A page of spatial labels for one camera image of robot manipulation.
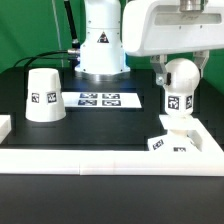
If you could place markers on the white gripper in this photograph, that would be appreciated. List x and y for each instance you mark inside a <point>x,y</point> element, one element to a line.
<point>157,27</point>

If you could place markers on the white lamp shade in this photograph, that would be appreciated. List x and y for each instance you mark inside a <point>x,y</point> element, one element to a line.
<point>44,99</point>

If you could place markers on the white marker sheet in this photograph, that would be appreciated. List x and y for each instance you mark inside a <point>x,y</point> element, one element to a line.
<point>101,100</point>

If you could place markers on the white L-shaped fence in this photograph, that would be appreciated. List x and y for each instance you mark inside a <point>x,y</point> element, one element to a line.
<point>206,160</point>

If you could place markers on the white block at left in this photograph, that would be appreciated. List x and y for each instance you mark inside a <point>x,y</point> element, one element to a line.
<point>5,126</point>

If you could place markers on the white lamp bulb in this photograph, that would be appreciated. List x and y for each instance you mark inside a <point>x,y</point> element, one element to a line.
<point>179,94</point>

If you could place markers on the white lamp base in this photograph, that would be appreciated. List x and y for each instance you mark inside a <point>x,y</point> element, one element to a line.
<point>172,141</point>

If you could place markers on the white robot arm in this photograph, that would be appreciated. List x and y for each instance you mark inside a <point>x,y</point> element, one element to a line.
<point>102,54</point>

